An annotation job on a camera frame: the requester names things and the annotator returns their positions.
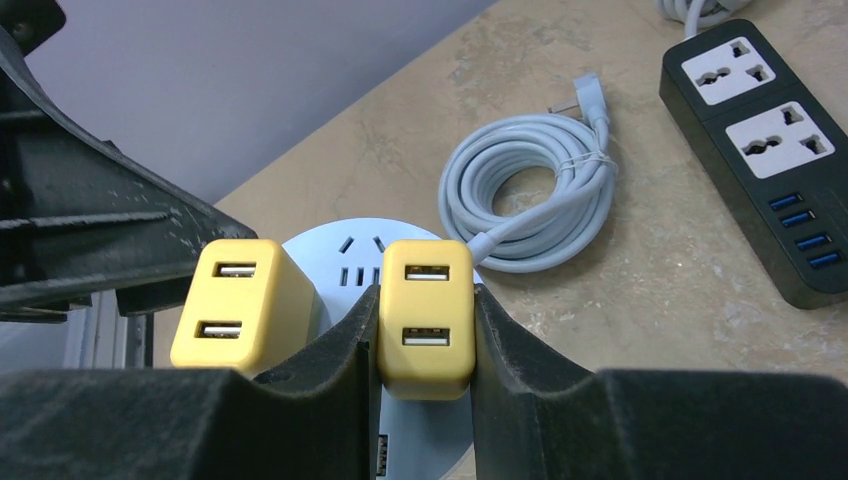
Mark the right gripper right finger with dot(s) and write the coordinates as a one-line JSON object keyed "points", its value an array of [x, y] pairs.
{"points": [[539, 415]]}

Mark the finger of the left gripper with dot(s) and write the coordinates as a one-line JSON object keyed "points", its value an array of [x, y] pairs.
{"points": [[79, 217]]}

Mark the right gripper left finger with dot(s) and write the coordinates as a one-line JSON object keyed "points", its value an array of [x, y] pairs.
{"points": [[314, 416]]}

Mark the yellow charger plug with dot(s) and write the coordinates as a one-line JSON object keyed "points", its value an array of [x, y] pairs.
{"points": [[249, 308], [426, 334]]}

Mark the black power strip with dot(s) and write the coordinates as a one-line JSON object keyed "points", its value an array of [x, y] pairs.
{"points": [[773, 152]]}

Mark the round white socket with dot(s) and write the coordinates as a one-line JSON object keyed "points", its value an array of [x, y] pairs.
{"points": [[425, 440]]}

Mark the aluminium rail frame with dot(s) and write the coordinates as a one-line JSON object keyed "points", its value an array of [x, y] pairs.
{"points": [[98, 337]]}

